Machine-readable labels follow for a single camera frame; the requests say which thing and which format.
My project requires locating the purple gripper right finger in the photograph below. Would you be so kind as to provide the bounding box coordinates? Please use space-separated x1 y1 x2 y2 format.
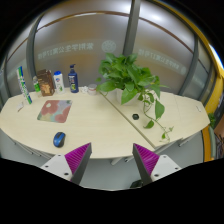
132 143 181 185

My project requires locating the green white tall box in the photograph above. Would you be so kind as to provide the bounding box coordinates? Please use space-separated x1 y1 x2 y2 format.
16 66 32 105

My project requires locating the small green bottle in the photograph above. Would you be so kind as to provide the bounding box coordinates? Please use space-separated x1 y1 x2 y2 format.
33 76 42 97

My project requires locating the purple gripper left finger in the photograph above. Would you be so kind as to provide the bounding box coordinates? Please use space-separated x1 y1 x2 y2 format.
41 143 92 185

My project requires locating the floral mouse pad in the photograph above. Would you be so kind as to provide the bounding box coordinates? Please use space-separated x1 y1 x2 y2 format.
37 100 72 123

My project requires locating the white shampoo bottle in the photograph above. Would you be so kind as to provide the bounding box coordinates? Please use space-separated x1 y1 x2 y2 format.
53 71 64 94

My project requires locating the small white card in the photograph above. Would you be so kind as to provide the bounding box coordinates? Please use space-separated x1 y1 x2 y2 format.
17 102 24 112

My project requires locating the green potted plant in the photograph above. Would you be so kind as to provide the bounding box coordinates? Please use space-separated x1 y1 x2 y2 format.
96 53 173 142

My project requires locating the dark blue pump bottle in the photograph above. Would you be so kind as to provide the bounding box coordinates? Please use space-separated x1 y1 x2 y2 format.
68 64 79 93

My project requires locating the brown paper box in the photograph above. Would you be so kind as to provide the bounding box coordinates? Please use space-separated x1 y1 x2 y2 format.
37 69 55 96

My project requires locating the small black round object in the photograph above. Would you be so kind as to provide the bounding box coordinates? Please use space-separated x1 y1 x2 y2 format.
132 114 139 120

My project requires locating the small white jar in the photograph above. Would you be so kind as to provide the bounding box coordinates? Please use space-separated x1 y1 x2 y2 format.
88 84 97 96

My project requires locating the blue computer mouse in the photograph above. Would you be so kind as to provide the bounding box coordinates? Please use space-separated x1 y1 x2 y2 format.
53 132 66 148

